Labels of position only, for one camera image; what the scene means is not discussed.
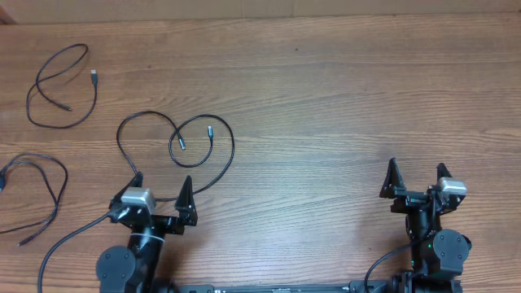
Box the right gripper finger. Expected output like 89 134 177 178
436 163 452 180
379 157 406 199

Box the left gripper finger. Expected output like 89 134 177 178
108 170 144 208
174 176 198 226

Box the black thin long cable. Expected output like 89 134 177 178
0 152 69 247

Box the black USB-A cable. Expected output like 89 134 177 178
25 43 99 130

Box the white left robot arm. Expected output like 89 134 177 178
96 173 198 293

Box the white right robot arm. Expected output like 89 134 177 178
379 158 472 292

